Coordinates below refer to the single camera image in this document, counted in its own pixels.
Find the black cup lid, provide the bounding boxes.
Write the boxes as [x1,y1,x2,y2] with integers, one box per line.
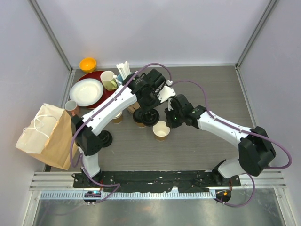
[133,108,143,123]
[141,109,160,127]

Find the brown paper cups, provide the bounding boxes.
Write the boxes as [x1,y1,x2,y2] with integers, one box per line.
[112,112,123,124]

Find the black lid stack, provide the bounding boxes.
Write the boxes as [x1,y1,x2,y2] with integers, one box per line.
[97,130,113,148]

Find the lidded brown paper cup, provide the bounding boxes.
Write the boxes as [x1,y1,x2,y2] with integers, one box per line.
[133,109,146,128]

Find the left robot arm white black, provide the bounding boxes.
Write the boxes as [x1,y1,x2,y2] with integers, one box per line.
[71,73,176,188]

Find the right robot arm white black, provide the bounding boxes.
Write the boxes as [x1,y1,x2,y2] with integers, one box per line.
[165,94,276,186]

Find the cardboard cup carrier front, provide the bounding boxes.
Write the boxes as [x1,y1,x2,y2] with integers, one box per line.
[127,102,140,114]

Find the blue cup holder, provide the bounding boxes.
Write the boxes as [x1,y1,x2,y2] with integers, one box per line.
[117,74,123,83]

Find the white wrapped straws bundle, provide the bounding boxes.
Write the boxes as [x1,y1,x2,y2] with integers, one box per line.
[116,61,133,80]

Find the pale yellow mug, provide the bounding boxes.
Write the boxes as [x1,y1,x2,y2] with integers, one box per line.
[100,71,118,91]

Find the red round tray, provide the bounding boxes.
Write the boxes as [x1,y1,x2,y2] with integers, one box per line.
[77,71,114,109]

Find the white plate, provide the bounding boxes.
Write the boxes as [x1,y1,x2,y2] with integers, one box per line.
[69,78,104,107]

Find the orange bowl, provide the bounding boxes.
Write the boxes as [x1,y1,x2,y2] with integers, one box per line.
[79,57,97,73]

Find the small white pink cup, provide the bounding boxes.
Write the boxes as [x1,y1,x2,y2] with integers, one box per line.
[64,100,80,116]

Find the brown paper bag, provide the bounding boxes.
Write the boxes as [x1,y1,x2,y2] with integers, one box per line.
[16,104,72,170]

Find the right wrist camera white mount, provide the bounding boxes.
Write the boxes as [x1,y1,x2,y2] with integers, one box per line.
[167,98,173,111]

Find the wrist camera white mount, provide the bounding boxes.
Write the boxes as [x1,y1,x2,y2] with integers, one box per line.
[167,98,173,111]
[157,80,176,103]

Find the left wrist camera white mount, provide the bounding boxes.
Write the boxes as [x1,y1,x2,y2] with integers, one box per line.
[157,80,176,103]

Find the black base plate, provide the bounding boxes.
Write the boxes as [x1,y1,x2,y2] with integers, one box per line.
[72,169,243,193]

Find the white slotted cable duct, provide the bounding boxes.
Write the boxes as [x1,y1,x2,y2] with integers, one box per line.
[40,189,216,200]

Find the aluminium rail frame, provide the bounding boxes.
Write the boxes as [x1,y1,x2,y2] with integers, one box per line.
[29,170,287,191]

